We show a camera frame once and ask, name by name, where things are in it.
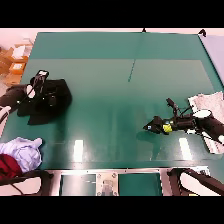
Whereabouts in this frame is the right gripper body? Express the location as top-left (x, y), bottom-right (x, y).
top-left (147, 115), bottom-right (175, 135)

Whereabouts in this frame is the black garment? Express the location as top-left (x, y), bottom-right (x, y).
top-left (16, 77), bottom-right (73, 127)

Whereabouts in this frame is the white patterned garment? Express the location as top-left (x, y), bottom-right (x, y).
top-left (187, 91), bottom-right (224, 155)

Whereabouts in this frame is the lavender garment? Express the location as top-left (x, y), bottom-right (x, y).
top-left (0, 136), bottom-right (44, 174)

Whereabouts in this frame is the brown cardboard box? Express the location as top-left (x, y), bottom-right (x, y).
top-left (8, 61), bottom-right (27, 76)

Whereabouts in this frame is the red garment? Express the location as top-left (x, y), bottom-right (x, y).
top-left (0, 153), bottom-right (23, 181)

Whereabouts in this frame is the silver frame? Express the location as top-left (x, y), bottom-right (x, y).
top-left (45, 167), bottom-right (224, 197)

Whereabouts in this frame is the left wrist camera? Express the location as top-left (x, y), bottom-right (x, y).
top-left (34, 69), bottom-right (50, 88)

